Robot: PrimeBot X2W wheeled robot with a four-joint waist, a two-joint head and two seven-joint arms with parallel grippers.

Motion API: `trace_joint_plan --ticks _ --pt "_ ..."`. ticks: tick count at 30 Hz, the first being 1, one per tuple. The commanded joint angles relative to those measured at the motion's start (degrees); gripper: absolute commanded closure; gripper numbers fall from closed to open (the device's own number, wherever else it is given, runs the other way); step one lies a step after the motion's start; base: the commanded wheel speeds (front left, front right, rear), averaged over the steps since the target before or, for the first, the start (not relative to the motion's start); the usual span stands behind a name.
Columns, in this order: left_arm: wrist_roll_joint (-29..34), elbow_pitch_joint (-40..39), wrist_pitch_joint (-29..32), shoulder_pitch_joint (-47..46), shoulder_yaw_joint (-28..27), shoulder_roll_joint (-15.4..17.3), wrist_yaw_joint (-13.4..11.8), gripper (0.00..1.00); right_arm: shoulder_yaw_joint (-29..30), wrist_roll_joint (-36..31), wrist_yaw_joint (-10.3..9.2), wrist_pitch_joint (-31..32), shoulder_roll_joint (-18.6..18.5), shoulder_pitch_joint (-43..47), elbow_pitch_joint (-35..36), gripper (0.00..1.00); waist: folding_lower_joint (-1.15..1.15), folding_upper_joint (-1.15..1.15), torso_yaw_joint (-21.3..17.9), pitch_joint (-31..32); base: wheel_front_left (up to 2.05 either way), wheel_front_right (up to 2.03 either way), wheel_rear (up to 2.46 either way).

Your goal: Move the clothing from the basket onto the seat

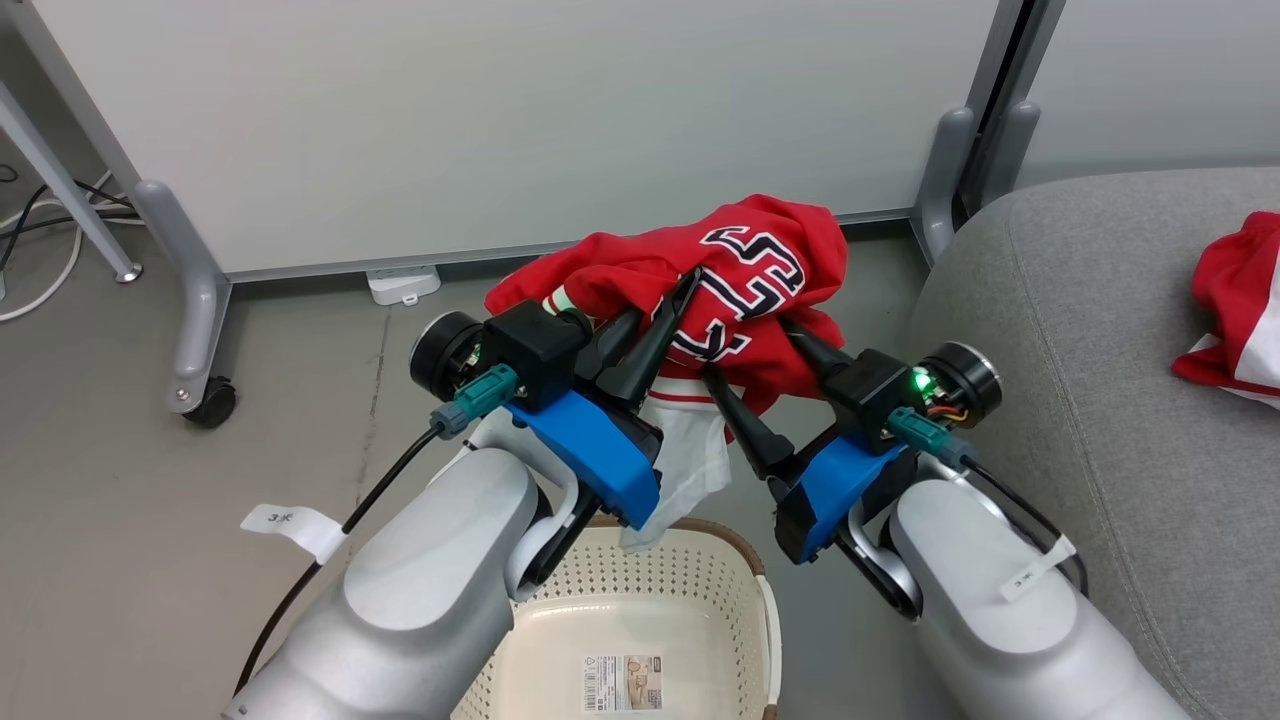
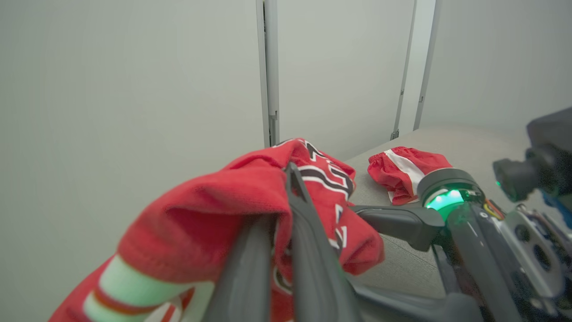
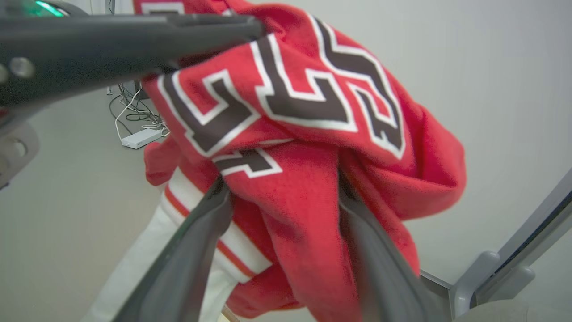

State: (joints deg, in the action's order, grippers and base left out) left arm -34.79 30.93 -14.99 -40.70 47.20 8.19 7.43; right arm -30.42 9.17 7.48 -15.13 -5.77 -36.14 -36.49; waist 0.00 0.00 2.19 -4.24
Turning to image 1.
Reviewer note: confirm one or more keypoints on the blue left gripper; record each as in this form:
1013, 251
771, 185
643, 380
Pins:
600, 455

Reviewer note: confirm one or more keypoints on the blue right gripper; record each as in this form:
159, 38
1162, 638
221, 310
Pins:
835, 490

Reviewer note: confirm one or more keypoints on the red jersey with number print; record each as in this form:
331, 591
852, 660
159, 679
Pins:
700, 270

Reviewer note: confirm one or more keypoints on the red and white garment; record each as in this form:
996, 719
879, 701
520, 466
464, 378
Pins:
1235, 310

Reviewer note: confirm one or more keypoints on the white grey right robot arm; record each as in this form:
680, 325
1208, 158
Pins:
1000, 620

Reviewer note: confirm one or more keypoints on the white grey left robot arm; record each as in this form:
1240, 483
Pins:
430, 580

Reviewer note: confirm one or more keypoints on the grey fabric sofa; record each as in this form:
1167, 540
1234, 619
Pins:
1100, 400

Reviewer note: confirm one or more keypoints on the white power strip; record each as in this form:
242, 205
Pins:
403, 285

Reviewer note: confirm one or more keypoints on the cream perforated laundry basket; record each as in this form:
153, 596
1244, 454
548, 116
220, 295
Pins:
620, 590

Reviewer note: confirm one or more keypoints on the white partition panel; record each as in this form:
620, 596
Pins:
1150, 80
500, 120

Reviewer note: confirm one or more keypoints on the grey partition leg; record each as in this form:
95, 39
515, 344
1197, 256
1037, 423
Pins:
195, 300
1010, 150
945, 180

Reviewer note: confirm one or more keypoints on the white barcode sticker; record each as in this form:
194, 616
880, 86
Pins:
622, 683

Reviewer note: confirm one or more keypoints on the black caster wheel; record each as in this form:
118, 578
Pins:
213, 403

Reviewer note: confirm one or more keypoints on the grey metal table leg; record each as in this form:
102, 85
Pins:
60, 170

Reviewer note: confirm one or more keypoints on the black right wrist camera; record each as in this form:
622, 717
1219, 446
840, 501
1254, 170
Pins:
870, 385

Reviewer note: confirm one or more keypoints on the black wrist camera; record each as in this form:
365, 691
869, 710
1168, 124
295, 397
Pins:
535, 345
870, 385

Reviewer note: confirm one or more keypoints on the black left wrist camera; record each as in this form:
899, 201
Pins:
535, 345

